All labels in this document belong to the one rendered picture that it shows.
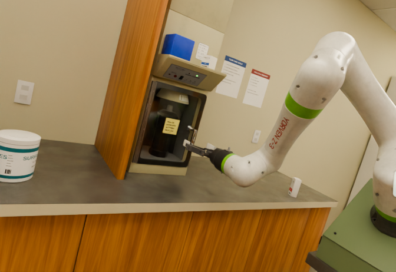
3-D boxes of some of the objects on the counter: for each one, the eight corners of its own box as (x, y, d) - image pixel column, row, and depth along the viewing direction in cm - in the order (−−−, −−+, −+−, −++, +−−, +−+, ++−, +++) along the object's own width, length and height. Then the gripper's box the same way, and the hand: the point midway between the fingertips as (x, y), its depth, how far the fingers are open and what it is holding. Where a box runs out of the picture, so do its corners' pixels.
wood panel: (93, 144, 155) (153, -111, 139) (99, 145, 157) (158, -107, 141) (116, 179, 115) (204, -174, 99) (123, 179, 116) (210, -169, 101)
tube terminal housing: (114, 154, 147) (148, 13, 138) (165, 159, 165) (199, 35, 156) (128, 172, 126) (168, 8, 118) (185, 175, 145) (224, 33, 136)
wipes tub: (-10, 166, 95) (-3, 126, 93) (32, 169, 102) (40, 132, 101) (-16, 182, 84) (-7, 137, 83) (33, 183, 92) (42, 142, 90)
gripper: (245, 153, 120) (217, 139, 138) (200, 147, 106) (175, 132, 124) (240, 169, 121) (213, 153, 139) (195, 165, 107) (171, 148, 125)
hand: (197, 144), depth 130 cm, fingers open, 13 cm apart
